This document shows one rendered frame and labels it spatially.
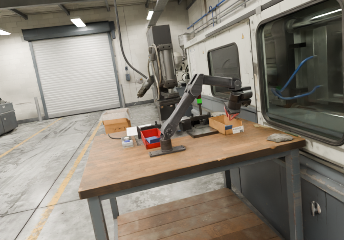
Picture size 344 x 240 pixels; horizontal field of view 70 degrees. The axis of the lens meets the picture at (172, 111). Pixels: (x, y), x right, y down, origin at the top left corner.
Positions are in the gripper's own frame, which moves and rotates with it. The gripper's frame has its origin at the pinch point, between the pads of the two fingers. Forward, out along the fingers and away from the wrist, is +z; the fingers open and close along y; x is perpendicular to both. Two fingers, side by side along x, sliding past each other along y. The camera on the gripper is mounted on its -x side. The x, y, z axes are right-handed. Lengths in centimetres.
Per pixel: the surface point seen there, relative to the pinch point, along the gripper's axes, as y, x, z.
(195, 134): -1.9, 22.5, 8.4
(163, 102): 26.2, 36.9, 1.8
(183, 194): 30, 12, 138
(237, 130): -7.6, -3.0, 4.2
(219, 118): 14.8, -2.2, 14.8
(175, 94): 27.5, 28.1, -1.9
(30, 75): 854, 399, 459
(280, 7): 15, -24, -61
